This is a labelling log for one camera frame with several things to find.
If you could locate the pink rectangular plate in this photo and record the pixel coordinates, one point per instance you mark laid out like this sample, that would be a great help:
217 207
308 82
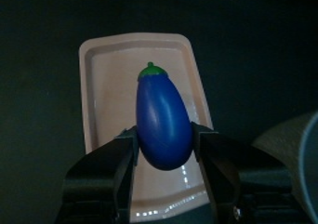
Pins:
112 94

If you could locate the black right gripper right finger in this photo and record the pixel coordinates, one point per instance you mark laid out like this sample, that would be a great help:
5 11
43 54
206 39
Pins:
232 172

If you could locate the blue toy eggplant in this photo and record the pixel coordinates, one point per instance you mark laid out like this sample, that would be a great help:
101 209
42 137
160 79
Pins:
164 122

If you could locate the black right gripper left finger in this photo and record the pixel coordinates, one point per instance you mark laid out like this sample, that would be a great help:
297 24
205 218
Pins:
102 172

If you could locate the grey round bowl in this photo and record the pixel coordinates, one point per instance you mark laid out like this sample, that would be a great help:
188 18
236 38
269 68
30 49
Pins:
296 153

